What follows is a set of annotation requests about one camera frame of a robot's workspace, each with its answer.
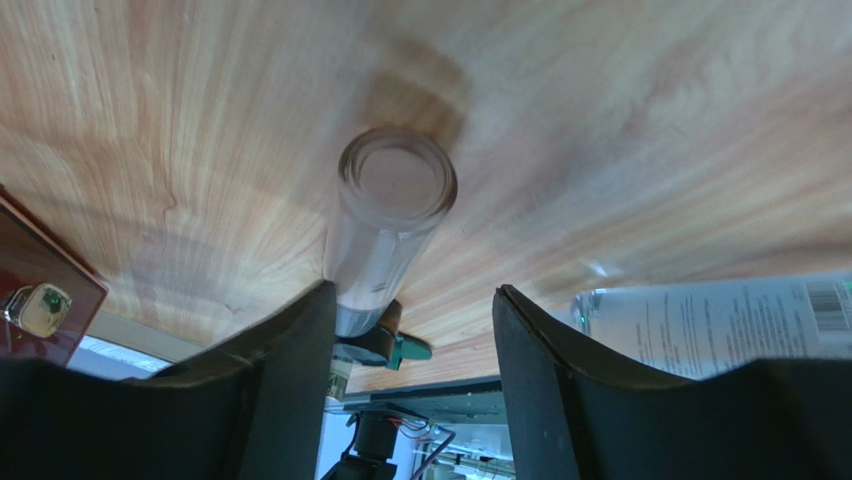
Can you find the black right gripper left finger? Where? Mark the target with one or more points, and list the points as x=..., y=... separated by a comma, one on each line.
x=250, y=407

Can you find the clear plastic bottle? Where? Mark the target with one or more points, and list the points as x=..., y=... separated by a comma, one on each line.
x=700, y=330

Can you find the beige foundation tube grey cap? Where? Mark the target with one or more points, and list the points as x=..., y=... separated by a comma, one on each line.
x=394, y=187

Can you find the orange drawer box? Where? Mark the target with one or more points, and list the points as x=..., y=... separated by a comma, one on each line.
x=49, y=297

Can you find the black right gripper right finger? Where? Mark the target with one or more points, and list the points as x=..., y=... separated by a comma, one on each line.
x=577, y=409

